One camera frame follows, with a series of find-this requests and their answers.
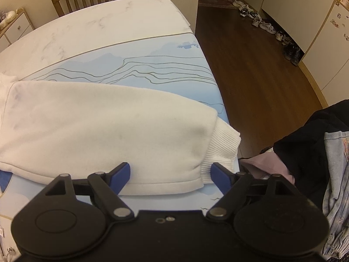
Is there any row of shoes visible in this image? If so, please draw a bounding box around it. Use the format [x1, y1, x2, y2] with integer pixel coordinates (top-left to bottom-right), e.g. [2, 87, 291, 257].
[232, 0, 303, 66]

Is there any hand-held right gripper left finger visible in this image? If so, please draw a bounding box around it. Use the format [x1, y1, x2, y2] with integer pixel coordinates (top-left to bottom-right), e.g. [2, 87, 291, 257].
[45, 162, 135, 219]

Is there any pile of clothes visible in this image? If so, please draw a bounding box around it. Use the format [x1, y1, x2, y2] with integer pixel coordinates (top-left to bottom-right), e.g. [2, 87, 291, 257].
[259, 100, 349, 210]

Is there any pink garment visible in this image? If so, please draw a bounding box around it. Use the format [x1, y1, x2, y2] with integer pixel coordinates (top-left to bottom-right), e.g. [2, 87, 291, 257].
[240, 153, 296, 186]

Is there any white drawer unit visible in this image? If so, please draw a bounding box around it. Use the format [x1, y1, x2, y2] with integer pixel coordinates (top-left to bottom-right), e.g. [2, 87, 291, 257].
[0, 8, 34, 52]

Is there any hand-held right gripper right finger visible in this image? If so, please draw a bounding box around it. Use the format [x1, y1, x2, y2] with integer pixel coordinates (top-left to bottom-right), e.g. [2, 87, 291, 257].
[206, 162, 298, 220]

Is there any white sweatshirt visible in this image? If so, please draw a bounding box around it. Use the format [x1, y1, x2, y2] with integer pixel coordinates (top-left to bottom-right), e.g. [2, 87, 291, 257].
[0, 72, 242, 195]

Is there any white cabinet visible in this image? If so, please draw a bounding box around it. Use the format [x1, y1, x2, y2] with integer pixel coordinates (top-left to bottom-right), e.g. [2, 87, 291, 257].
[240, 0, 349, 108]

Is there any patterned door rug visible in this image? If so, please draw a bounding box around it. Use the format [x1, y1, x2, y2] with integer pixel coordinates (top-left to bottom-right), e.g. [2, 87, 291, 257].
[198, 0, 238, 10]

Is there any light blue denim garment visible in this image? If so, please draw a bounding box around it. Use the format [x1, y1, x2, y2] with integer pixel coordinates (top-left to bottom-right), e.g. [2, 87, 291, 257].
[322, 130, 349, 258]

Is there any blue white printed table mat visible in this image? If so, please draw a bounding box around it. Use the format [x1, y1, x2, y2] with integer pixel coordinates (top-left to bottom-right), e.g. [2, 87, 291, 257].
[0, 31, 242, 219]

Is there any white plush item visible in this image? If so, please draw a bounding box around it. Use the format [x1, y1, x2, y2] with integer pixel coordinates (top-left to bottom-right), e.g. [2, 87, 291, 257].
[0, 9, 19, 29]

